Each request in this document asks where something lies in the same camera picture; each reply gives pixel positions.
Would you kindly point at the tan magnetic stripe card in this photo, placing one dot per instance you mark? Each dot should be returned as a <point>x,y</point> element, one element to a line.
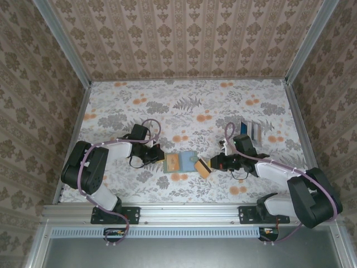
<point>202,170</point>

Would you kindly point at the aluminium frame post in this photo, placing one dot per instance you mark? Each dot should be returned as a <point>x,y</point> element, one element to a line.
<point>309,42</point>
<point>64,44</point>

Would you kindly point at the aluminium side rail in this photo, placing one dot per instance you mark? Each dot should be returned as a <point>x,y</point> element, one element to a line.
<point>76,134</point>
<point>304,134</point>

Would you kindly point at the floral patterned table cover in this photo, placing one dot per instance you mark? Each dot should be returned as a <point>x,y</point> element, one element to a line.
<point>181,111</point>

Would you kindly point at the aluminium mounting rail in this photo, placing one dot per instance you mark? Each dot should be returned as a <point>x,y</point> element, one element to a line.
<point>189,213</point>

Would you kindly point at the black controller board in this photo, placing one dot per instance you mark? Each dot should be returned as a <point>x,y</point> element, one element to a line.
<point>269,232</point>
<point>114,233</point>

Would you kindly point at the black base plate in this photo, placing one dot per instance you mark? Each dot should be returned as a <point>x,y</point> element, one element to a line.
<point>131,215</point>
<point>246,215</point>

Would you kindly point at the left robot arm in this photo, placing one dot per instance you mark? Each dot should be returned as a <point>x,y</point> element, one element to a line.
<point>83,167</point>

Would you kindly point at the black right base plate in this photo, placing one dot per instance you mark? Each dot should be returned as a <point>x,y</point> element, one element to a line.
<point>246,215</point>

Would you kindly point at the grey metal shelf sheet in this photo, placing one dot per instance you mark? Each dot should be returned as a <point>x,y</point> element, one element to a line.
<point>195,254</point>

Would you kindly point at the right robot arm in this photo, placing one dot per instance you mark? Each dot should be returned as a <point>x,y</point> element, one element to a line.
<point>315,195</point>

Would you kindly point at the blue card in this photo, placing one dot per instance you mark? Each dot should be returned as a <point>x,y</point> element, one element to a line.
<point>244,128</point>

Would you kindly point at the clear acrylic card stand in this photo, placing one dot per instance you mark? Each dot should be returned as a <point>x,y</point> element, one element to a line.
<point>259,142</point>

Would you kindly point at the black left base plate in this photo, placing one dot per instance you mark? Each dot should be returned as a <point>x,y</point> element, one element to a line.
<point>131,215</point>

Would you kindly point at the white card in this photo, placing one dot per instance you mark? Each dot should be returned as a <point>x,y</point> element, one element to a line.
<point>252,129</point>

